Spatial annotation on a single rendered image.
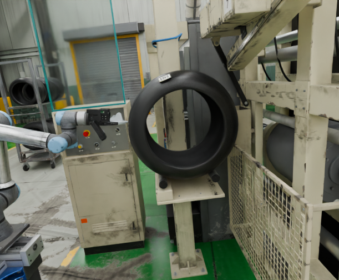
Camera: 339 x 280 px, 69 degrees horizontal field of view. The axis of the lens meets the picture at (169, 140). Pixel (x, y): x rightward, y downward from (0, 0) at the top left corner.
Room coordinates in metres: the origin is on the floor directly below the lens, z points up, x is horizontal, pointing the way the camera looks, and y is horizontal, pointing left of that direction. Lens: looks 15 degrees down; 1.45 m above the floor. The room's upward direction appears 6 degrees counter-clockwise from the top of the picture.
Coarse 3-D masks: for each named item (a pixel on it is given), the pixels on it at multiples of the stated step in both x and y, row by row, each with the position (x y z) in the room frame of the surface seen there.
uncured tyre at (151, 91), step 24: (168, 72) 1.25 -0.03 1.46; (192, 72) 1.23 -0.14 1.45; (144, 96) 1.20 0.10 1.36; (216, 96) 1.20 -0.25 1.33; (144, 120) 1.18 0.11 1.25; (216, 120) 1.47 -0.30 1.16; (144, 144) 1.18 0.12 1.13; (216, 144) 1.43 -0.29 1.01; (168, 168) 1.18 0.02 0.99; (192, 168) 1.19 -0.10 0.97
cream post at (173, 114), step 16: (160, 0) 1.55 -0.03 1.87; (160, 16) 1.55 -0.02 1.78; (160, 32) 1.55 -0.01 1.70; (176, 32) 1.56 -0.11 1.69; (160, 48) 1.55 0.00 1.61; (176, 48) 1.56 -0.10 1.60; (160, 64) 1.55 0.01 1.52; (176, 64) 1.56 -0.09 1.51; (176, 96) 1.56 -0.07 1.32; (176, 112) 1.56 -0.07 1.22; (176, 128) 1.56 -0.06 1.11; (176, 144) 1.56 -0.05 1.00; (176, 208) 1.55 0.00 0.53; (176, 224) 1.55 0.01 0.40; (192, 224) 1.56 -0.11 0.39; (176, 240) 1.62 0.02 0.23; (192, 240) 1.56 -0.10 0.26; (192, 256) 1.56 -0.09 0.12
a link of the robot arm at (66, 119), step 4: (60, 112) 1.26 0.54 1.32; (64, 112) 1.26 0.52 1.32; (68, 112) 1.26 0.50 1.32; (72, 112) 1.27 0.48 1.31; (76, 112) 1.27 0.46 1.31; (56, 116) 1.25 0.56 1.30; (60, 116) 1.25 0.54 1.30; (64, 116) 1.25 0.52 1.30; (68, 116) 1.25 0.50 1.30; (72, 116) 1.25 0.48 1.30; (76, 116) 1.25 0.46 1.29; (56, 120) 1.24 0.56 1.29; (60, 120) 1.24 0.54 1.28; (64, 120) 1.24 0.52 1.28; (68, 120) 1.24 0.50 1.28; (72, 120) 1.24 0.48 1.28; (76, 120) 1.25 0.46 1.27; (60, 124) 1.26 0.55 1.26; (64, 124) 1.24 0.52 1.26; (68, 124) 1.25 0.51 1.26; (72, 124) 1.26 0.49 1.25; (76, 124) 1.26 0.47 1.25
